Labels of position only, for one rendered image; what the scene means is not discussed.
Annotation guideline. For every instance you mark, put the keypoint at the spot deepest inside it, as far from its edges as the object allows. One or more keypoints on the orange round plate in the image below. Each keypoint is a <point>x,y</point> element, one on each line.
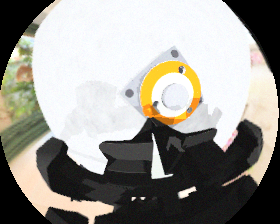
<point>157,79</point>

